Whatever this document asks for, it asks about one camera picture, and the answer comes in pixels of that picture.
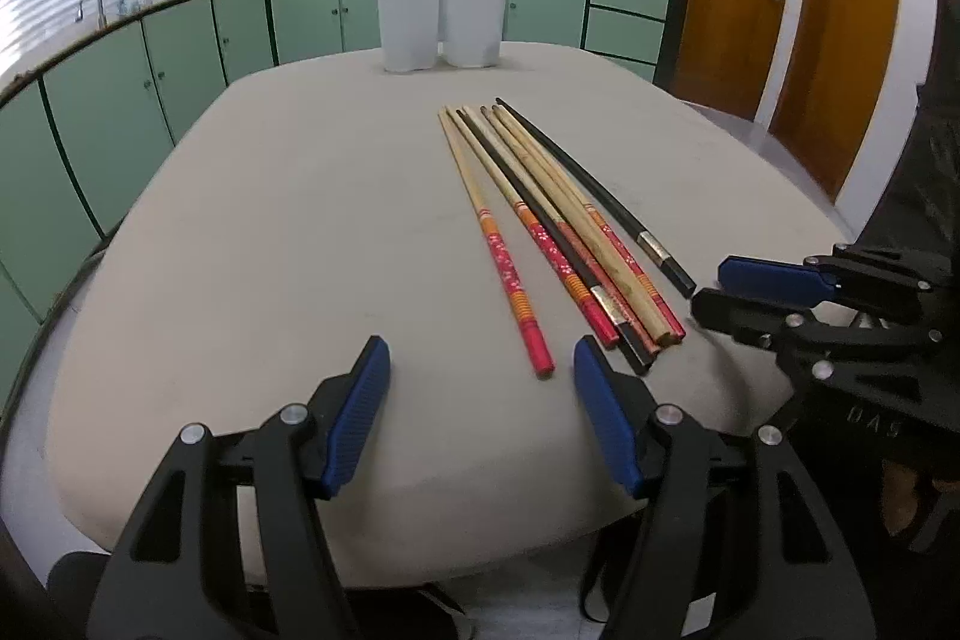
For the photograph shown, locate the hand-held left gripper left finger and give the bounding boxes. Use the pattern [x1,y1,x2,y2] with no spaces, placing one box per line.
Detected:
[88,334,392,640]

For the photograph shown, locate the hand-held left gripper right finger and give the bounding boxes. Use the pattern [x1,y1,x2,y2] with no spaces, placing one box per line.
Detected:
[572,334,878,640]

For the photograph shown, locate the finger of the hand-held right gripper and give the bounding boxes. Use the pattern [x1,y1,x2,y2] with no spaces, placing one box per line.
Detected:
[690,286,946,402]
[717,244,938,326]

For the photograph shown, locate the red orange striped wooden chopstick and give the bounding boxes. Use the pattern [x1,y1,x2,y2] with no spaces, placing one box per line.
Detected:
[480,104,661,352]
[490,101,687,342]

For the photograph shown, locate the plain bamboo chopstick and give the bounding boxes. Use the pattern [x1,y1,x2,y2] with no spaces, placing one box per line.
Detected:
[462,104,674,347]
[477,106,665,356]

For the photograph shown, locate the red floral wooden chopstick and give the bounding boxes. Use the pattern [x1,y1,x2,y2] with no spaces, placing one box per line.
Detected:
[438,106,556,378]
[447,107,617,347]

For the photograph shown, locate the white plastic container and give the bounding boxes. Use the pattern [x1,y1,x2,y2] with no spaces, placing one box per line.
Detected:
[375,0,443,73]
[439,0,503,70]

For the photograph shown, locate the green base cabinets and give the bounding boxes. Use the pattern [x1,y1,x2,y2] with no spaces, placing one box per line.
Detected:
[0,0,692,431]

